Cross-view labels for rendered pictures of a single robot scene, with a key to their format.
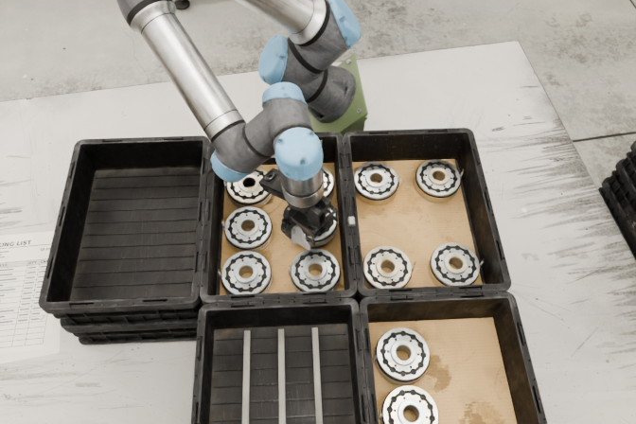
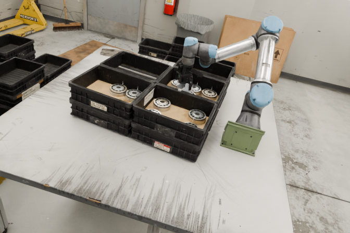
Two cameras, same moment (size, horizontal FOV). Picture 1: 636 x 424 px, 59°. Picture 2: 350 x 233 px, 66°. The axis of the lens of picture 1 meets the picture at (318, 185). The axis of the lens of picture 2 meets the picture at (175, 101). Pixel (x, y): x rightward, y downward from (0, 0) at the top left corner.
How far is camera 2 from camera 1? 1.73 m
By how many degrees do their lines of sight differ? 73
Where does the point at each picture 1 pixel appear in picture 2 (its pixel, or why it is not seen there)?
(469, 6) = not seen: outside the picture
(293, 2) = (260, 68)
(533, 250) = (146, 171)
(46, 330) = not seen: hidden behind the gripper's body
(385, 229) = (177, 113)
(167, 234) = not seen: hidden behind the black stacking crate
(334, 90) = (242, 116)
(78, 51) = (340, 168)
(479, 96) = (247, 208)
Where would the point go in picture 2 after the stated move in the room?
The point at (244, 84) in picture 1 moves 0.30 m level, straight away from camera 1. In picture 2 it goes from (270, 132) to (315, 144)
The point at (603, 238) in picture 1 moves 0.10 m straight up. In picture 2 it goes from (133, 201) to (135, 186)
